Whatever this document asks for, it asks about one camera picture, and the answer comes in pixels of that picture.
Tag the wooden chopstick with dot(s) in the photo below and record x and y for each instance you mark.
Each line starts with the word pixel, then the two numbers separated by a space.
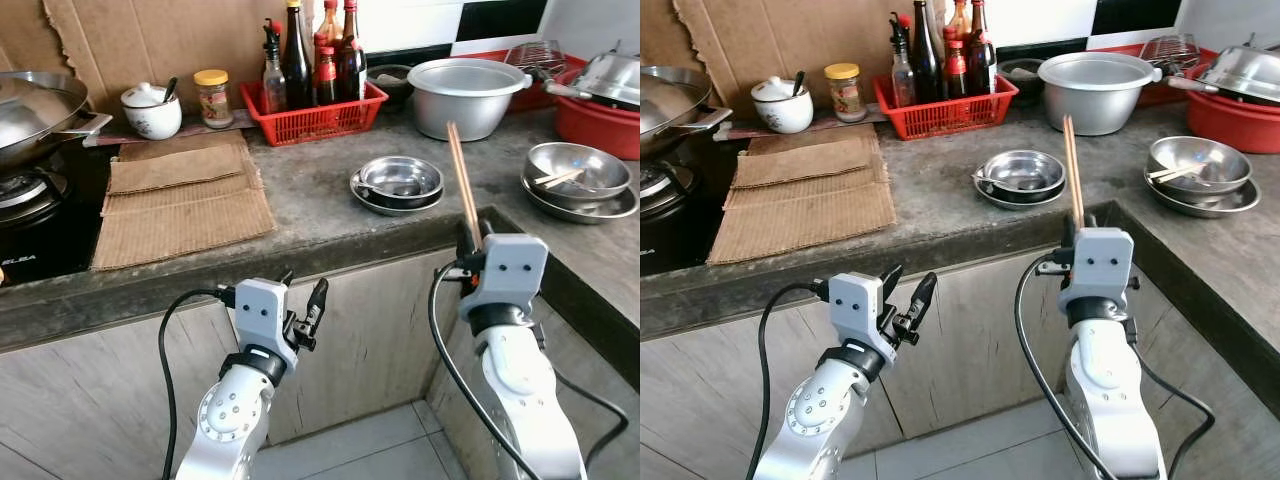
pixel 1072 170
pixel 1175 173
pixel 560 177
pixel 463 180

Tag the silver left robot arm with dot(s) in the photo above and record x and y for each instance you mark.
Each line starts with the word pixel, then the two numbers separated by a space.
pixel 815 420
pixel 230 420

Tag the stainless steel bowl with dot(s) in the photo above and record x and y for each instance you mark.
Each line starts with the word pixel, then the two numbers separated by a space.
pixel 1022 167
pixel 400 172
pixel 590 165
pixel 1215 158

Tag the large corrugated cardboard mat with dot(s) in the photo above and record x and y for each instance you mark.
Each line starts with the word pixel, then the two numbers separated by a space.
pixel 185 230
pixel 805 225

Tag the aluminium cooking pot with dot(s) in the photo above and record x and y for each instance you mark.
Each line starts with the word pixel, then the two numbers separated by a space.
pixel 465 105
pixel 1095 100

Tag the stainless steel plate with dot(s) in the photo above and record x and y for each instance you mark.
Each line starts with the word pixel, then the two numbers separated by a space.
pixel 1225 203
pixel 600 208

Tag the small corrugated cardboard piece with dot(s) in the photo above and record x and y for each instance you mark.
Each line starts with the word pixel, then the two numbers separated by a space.
pixel 180 168
pixel 805 162

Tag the red plastic basket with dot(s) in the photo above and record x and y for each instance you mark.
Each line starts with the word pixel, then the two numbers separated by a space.
pixel 945 118
pixel 310 122

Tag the small dark bowl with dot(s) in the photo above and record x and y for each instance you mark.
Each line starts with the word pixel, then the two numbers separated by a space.
pixel 388 80
pixel 1020 75

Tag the red plastic basin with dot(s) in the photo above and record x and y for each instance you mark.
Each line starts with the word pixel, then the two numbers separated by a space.
pixel 1235 125
pixel 595 128

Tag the red plastic tray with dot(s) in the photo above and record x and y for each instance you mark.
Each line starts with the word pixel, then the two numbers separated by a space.
pixel 1120 50
pixel 485 56

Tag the glass jar with yellow lid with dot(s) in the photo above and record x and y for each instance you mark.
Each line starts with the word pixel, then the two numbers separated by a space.
pixel 845 95
pixel 213 100

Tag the small red-capped sauce bottle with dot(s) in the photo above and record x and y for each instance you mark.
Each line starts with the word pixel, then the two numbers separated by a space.
pixel 326 75
pixel 956 70

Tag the dark red-capped sauce bottle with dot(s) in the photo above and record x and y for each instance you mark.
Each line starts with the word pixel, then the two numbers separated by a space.
pixel 981 55
pixel 351 60

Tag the white ceramic lidded pot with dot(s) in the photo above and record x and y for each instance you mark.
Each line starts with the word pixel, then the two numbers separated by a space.
pixel 150 115
pixel 780 110

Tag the black glass gas stove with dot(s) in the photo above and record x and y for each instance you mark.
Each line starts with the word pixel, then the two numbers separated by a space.
pixel 670 235
pixel 40 245

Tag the tall dark sauce bottle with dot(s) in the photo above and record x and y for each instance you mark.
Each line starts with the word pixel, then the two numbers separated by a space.
pixel 297 60
pixel 926 55

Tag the shiny steel pot lid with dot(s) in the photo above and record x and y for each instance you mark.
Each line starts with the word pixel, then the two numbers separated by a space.
pixel 610 78
pixel 1245 72

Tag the grey wood-grain base cabinet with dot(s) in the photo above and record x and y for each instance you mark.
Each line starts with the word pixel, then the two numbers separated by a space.
pixel 700 410
pixel 90 410

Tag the amber glass bottle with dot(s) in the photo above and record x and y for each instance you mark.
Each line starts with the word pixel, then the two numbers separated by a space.
pixel 958 18
pixel 328 20

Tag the steel wok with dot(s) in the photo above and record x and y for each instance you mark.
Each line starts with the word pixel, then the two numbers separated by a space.
pixel 665 100
pixel 30 110

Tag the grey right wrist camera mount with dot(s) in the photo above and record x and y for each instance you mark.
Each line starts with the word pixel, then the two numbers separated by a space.
pixel 510 265
pixel 1100 260

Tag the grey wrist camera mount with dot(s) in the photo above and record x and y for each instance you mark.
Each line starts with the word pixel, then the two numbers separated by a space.
pixel 262 315
pixel 510 265
pixel 1100 260
pixel 858 310

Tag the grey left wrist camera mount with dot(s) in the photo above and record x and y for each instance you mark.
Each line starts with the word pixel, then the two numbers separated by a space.
pixel 858 310
pixel 262 315

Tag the brown cardboard wall sheet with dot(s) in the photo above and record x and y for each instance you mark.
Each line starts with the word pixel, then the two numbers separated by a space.
pixel 780 35
pixel 150 40

